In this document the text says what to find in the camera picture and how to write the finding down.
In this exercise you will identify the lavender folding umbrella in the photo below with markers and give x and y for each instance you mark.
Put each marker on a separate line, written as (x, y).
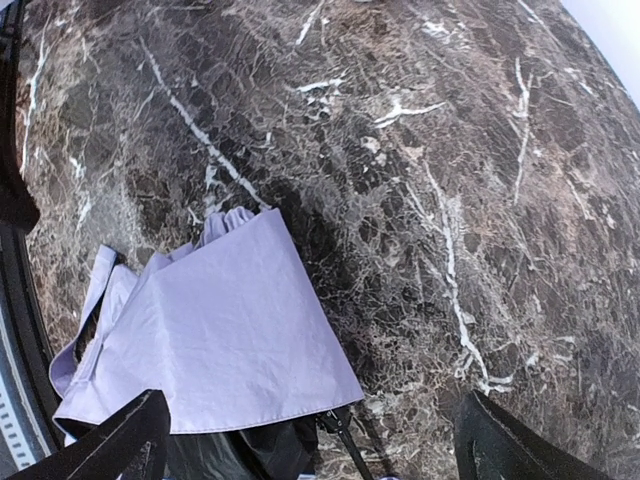
(230, 330)

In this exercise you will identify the grey slotted cable duct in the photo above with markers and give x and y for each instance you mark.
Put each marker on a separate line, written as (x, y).
(19, 444)

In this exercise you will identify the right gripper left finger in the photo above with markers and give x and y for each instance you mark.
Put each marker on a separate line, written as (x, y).
(130, 444)

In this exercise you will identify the black front table rail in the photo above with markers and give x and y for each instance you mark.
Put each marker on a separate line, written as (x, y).
(19, 215)

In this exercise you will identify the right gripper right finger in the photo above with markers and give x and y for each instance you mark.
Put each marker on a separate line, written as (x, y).
(490, 443)

